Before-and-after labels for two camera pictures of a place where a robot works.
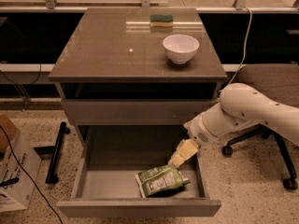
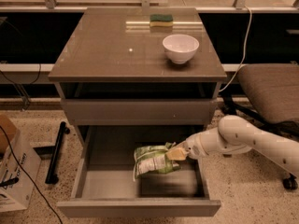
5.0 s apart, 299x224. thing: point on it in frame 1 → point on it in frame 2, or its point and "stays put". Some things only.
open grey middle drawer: x=110 y=159 stays put
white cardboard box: x=20 y=163 stays put
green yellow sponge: x=163 y=21 stays put
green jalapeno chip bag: x=158 y=180 → x=153 y=160
